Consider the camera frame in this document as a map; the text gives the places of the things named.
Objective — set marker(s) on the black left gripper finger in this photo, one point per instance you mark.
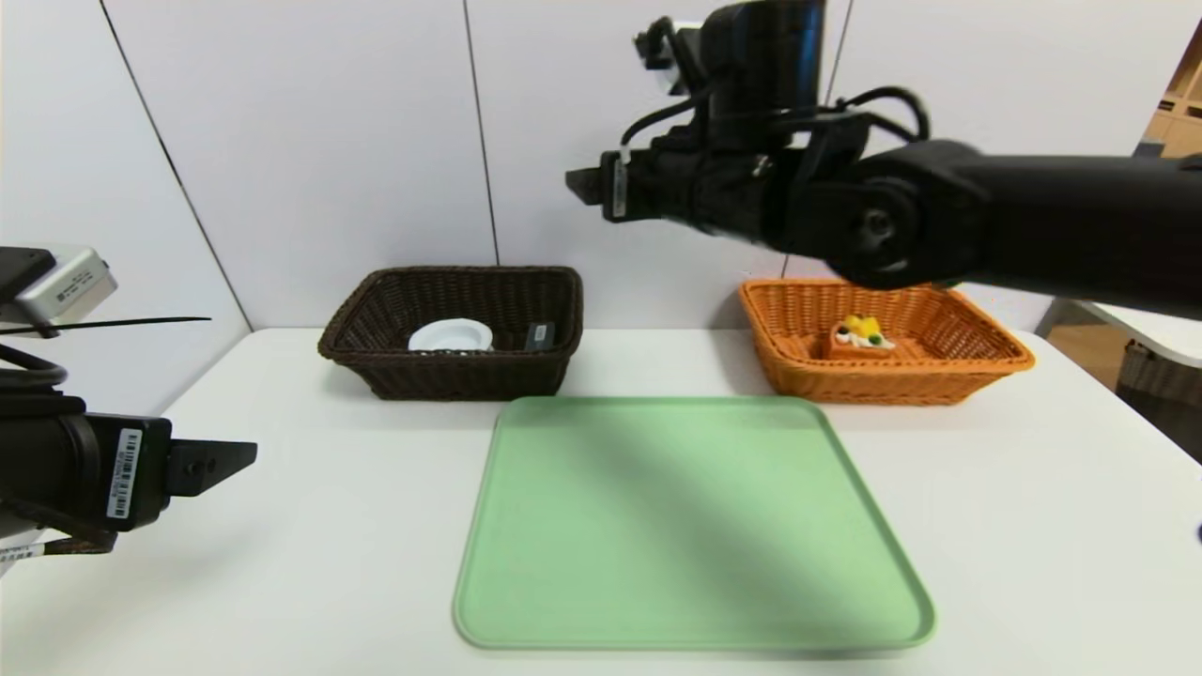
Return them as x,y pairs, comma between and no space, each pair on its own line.
207,462

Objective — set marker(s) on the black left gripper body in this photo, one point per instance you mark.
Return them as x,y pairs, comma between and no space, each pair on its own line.
131,472

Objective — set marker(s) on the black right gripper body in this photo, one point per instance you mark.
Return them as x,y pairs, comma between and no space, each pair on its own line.
617,187

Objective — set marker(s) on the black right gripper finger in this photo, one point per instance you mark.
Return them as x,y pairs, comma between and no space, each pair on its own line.
587,186

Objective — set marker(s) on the grey rectangular pen case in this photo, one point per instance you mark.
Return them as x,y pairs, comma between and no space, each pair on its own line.
540,336

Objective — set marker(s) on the white round tape dispenser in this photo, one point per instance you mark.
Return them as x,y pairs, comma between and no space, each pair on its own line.
451,336

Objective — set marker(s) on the toy fruit tart slice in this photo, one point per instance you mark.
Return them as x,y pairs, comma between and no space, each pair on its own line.
859,349

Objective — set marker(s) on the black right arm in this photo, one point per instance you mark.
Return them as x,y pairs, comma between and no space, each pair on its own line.
1080,225

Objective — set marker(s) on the dark brown wicker basket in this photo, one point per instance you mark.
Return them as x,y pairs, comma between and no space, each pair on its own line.
451,380

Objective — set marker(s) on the orange wicker basket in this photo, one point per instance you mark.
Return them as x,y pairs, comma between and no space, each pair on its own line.
939,380

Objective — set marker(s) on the brown woven storage basket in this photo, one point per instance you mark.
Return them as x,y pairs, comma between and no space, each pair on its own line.
1160,376

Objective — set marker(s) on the thin black zip tie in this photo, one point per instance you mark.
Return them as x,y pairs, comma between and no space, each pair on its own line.
141,324

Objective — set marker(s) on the light green plastic tray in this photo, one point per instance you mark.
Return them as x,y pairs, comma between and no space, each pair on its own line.
676,563

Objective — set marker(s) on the wooden shelf unit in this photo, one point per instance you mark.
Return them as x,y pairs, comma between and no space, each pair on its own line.
1185,113

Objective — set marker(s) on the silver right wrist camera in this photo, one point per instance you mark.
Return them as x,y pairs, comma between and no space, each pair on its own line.
676,66

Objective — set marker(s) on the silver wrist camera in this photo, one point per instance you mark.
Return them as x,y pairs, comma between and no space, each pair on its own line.
75,286
676,66

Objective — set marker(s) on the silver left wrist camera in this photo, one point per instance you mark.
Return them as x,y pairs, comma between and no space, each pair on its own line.
75,286

